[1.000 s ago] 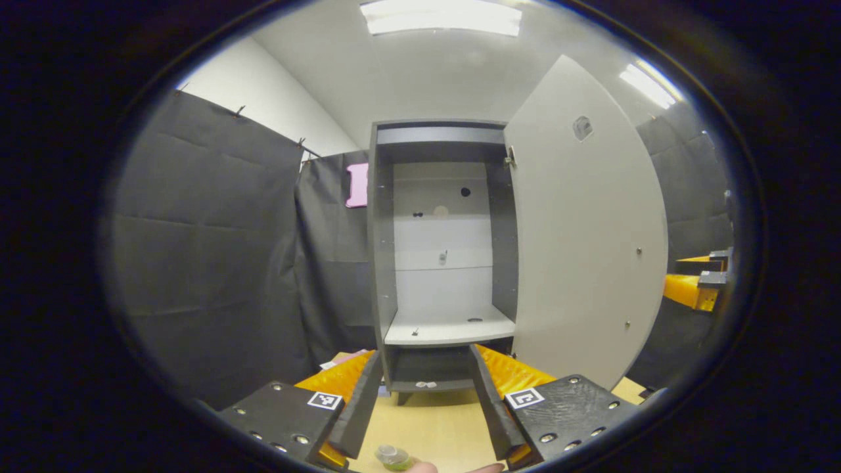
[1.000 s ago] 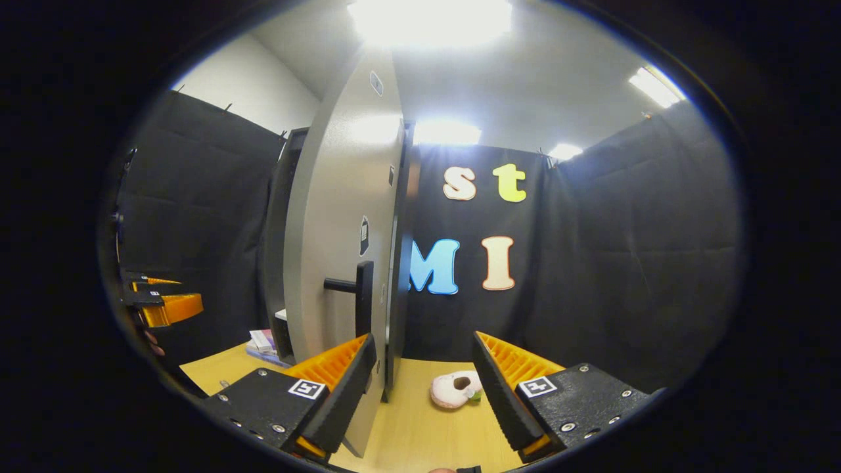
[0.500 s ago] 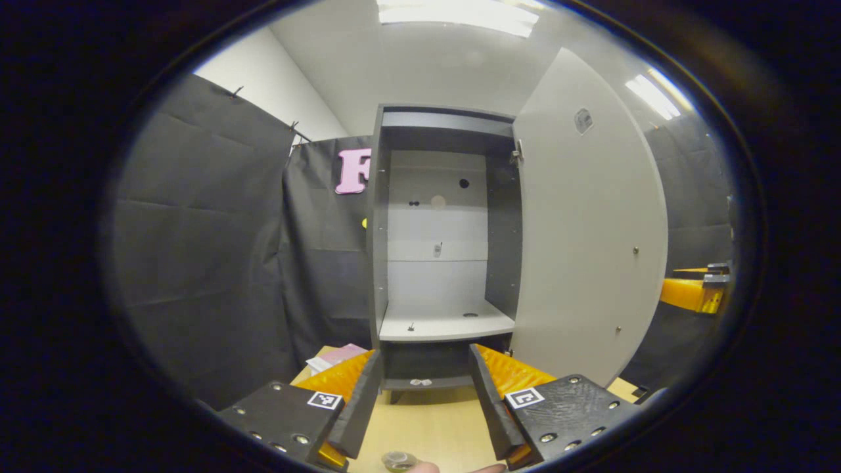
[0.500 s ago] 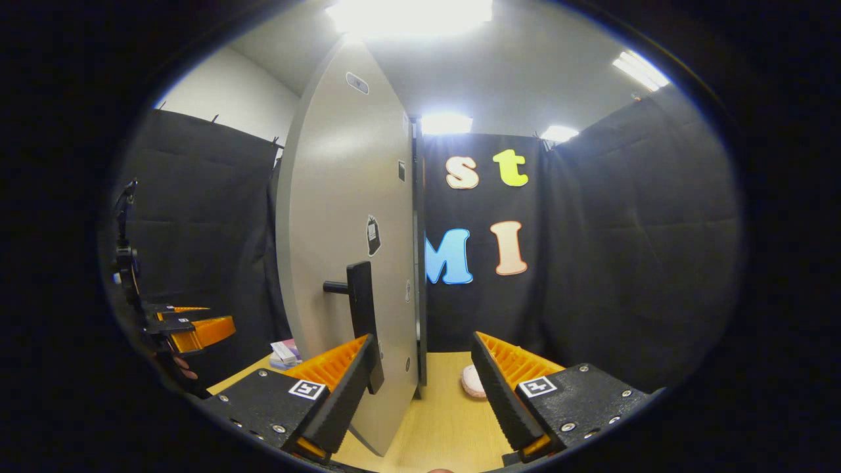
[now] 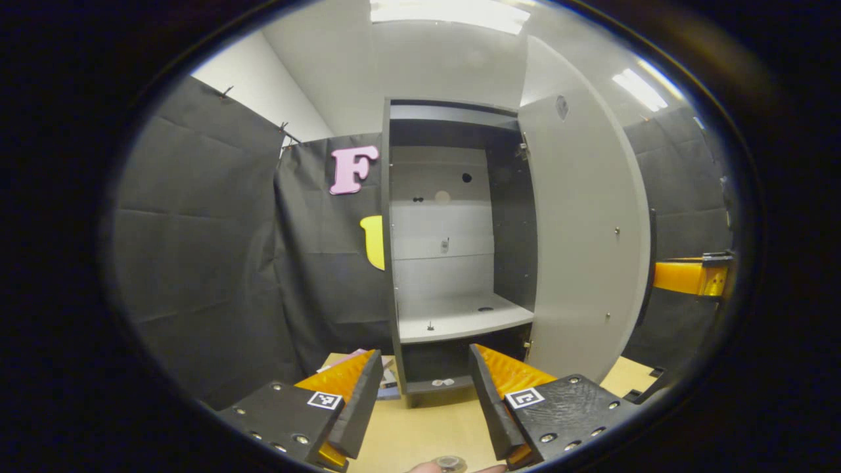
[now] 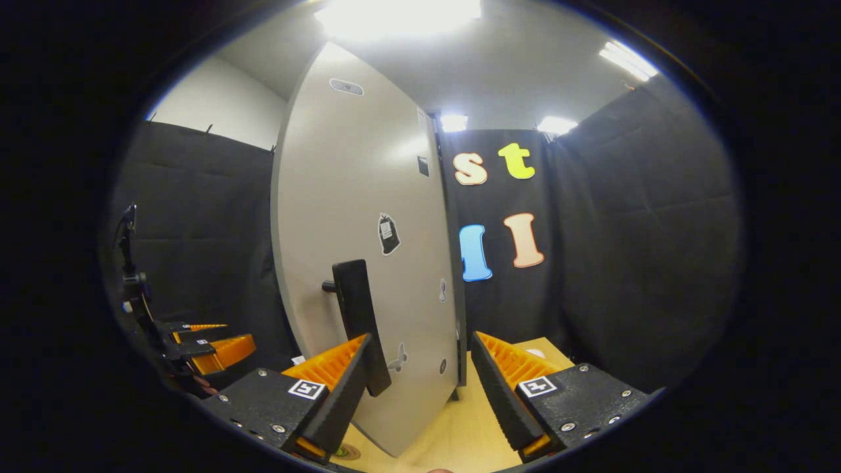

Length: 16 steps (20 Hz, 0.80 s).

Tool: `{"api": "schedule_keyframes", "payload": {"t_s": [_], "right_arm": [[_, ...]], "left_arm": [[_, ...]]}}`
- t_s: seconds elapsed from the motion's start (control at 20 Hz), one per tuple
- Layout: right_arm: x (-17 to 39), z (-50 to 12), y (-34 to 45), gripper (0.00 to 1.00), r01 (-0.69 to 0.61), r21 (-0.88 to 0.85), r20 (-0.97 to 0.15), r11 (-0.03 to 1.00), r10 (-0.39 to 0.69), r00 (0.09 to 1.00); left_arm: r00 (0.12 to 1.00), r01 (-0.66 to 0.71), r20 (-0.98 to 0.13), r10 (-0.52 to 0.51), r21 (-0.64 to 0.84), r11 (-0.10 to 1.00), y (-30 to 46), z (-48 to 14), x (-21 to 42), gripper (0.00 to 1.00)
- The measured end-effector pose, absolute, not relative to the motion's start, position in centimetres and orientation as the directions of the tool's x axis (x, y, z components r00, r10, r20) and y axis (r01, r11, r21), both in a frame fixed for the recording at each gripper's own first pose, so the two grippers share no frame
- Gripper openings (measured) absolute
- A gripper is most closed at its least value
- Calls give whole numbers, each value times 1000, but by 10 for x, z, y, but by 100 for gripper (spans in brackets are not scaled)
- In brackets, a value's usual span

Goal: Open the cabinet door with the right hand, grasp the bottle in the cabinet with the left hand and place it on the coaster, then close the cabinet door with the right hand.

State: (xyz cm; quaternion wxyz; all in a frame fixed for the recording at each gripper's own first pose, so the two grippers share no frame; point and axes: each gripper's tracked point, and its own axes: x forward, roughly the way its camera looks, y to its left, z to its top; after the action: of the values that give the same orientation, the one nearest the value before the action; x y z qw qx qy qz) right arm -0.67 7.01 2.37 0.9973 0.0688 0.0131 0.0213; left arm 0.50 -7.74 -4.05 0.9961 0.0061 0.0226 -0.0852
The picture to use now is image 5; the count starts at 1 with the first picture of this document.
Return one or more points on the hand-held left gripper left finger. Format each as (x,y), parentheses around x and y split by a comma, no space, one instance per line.
(360,401)

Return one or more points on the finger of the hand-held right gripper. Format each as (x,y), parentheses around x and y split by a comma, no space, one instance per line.
(683,277)

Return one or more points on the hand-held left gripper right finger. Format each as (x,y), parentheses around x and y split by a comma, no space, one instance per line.
(487,401)

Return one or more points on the green label clear bottle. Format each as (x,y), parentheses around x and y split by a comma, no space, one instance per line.
(451,463)

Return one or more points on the grey cabinet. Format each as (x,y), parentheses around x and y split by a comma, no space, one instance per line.
(460,318)

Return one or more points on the ceiling light panel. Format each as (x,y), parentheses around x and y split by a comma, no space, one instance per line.
(640,89)
(450,14)

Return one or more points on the black backdrop cloth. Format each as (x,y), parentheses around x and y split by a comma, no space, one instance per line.
(210,263)

